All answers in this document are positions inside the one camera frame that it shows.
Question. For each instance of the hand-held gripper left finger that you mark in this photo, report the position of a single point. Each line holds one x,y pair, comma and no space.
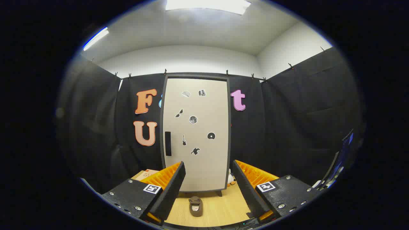
171,191

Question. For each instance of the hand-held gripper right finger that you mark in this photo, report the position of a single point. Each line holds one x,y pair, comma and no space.
247,191

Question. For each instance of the brown fuzzy shoe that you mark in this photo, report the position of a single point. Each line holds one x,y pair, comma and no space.
195,207

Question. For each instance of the beige shoe cabinet door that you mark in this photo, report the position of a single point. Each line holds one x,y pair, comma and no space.
198,105

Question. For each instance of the dark grey shoe cabinet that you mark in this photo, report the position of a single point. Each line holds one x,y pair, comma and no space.
198,76

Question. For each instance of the penguin plush toy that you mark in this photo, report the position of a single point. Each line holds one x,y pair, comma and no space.
230,179

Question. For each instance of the beige orange cover book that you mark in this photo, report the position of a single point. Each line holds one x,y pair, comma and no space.
148,174

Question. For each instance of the black backdrop cloth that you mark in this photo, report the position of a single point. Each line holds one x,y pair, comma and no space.
287,127

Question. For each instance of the long ceiling light strip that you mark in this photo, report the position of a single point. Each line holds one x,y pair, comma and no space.
96,38

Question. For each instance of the rectangular ceiling light panel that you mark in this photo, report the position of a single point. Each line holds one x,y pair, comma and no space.
207,5

